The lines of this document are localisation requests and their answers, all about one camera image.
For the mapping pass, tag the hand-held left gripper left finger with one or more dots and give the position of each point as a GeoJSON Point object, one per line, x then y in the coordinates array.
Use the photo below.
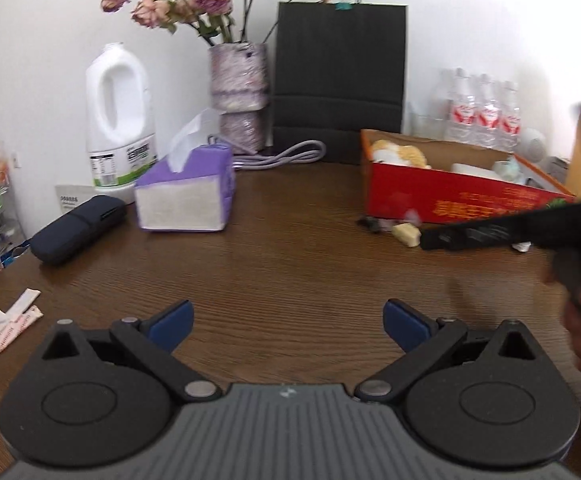
{"type": "Point", "coordinates": [173, 327]}

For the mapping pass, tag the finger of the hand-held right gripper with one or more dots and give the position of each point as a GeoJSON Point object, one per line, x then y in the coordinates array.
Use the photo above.
{"type": "Point", "coordinates": [470, 236]}

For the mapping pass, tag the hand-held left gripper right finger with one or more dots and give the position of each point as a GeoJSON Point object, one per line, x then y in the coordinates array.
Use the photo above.
{"type": "Point", "coordinates": [405, 330]}

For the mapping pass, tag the red cardboard box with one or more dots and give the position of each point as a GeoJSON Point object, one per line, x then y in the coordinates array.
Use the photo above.
{"type": "Point", "coordinates": [420, 200]}

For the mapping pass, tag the beige eraser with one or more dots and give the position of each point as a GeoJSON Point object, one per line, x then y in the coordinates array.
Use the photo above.
{"type": "Point", "coordinates": [406, 234]}

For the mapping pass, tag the dark binder clip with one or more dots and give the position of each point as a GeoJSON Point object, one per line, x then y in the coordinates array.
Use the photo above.
{"type": "Point", "coordinates": [374, 224]}

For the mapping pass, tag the white flat box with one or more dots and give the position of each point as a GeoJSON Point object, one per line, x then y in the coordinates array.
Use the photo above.
{"type": "Point", "coordinates": [472, 170]}

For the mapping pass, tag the pale green plastic bag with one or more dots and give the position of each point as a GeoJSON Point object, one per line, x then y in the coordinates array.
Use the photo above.
{"type": "Point", "coordinates": [511, 170]}

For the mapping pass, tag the yellow white plush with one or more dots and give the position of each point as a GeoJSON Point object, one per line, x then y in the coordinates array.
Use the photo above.
{"type": "Point", "coordinates": [400, 154]}

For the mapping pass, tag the white robot-shaped speaker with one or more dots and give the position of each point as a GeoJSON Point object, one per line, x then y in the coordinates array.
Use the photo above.
{"type": "Point", "coordinates": [534, 145]}

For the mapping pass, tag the clear water bottle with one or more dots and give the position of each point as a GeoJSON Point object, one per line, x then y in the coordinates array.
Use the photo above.
{"type": "Point", "coordinates": [459, 110]}
{"type": "Point", "coordinates": [487, 115]}
{"type": "Point", "coordinates": [510, 120]}

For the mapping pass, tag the purple tissue box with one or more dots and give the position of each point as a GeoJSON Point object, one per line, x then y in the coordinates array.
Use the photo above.
{"type": "Point", "coordinates": [185, 200]}

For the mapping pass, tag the dark glasses case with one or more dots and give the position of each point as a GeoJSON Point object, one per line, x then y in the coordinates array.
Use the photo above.
{"type": "Point", "coordinates": [75, 230]}

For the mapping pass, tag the white red paper wrapper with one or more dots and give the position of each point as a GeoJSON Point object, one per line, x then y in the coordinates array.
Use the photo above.
{"type": "Point", "coordinates": [13, 325]}

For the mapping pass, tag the white printed card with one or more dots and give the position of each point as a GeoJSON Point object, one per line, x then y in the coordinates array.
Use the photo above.
{"type": "Point", "coordinates": [70, 200]}

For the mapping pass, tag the black paper bag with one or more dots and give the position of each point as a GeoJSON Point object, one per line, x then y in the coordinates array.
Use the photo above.
{"type": "Point", "coordinates": [340, 60]}

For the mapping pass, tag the white plastic jug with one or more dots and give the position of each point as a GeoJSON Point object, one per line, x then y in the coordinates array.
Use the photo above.
{"type": "Point", "coordinates": [135, 110]}

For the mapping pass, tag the speckled grey vase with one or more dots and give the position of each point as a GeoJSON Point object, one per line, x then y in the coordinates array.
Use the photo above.
{"type": "Point", "coordinates": [238, 85]}

